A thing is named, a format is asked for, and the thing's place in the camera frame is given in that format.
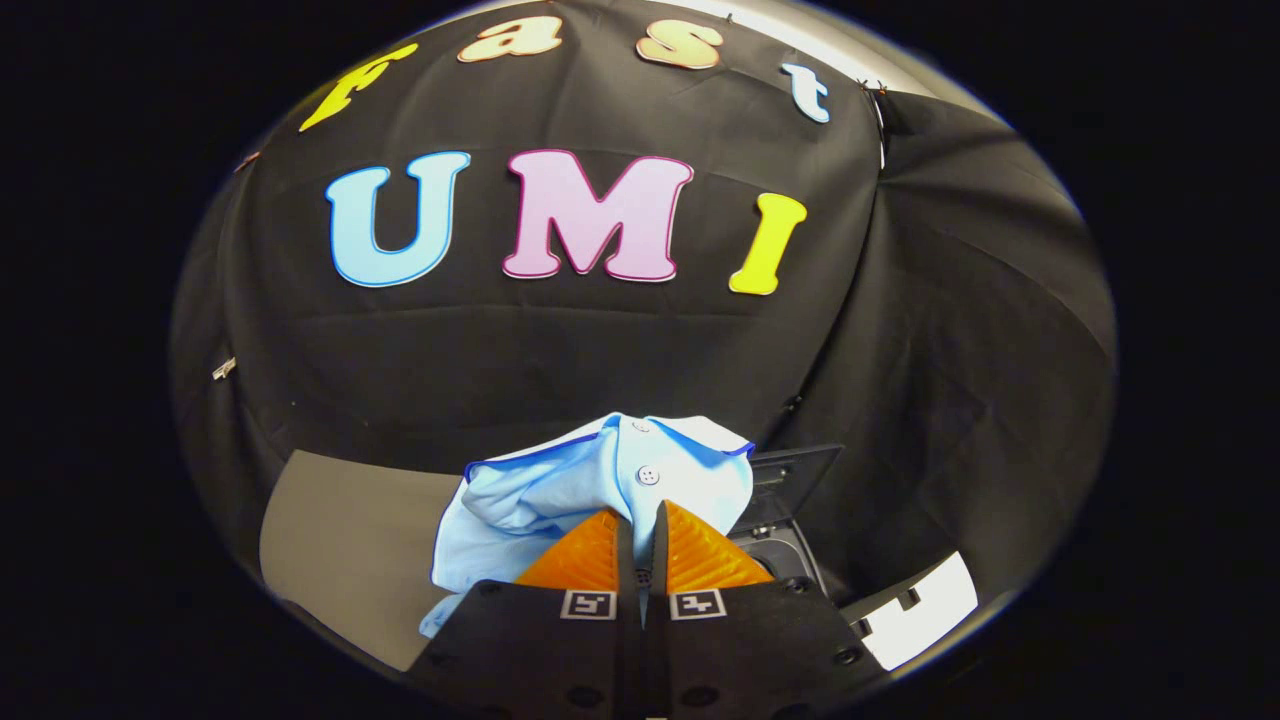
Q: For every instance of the black backdrop cloth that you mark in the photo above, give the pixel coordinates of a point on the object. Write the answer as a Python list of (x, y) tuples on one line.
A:
[(600, 350)]

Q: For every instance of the light blue polo shirt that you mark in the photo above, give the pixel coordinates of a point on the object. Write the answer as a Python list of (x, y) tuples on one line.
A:
[(540, 500)]

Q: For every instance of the silver clip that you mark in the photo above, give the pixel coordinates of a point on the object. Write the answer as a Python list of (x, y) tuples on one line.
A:
[(223, 368)]

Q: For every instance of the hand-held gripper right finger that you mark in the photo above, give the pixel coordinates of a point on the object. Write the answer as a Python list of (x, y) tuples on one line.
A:
[(750, 650)]

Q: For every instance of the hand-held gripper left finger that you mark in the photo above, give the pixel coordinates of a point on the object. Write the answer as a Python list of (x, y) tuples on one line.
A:
[(540, 650)]

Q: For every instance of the wooden clip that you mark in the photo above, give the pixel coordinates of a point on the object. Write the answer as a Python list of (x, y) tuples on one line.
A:
[(246, 160)]

